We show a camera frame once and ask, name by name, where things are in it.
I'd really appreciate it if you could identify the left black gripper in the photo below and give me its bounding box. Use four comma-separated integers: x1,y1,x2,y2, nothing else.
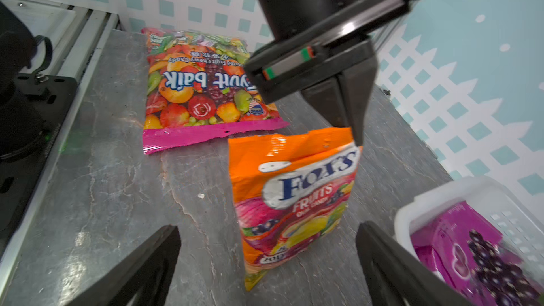
244,0,416,146

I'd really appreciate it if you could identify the white plastic basket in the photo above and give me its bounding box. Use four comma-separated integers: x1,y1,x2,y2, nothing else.
395,177,543,285

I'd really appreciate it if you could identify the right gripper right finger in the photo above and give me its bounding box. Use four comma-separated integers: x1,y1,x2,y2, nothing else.
356,221,470,305

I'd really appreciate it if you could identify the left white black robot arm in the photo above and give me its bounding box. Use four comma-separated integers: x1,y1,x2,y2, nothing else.
244,0,416,145

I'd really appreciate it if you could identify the orange Fox's candy bag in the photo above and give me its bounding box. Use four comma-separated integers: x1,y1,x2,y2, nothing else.
229,127,362,290

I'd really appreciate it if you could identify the pink fruit chewy candy bag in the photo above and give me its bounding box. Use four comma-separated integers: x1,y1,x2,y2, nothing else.
142,28,287,155

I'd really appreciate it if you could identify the purple grape candy bag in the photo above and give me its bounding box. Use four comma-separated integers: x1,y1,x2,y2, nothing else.
411,201,543,305

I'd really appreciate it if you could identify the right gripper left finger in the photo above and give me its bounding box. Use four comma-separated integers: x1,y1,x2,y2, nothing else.
69,225,181,305

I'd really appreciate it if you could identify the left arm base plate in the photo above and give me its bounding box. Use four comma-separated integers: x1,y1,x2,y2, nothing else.
1,74,79,254

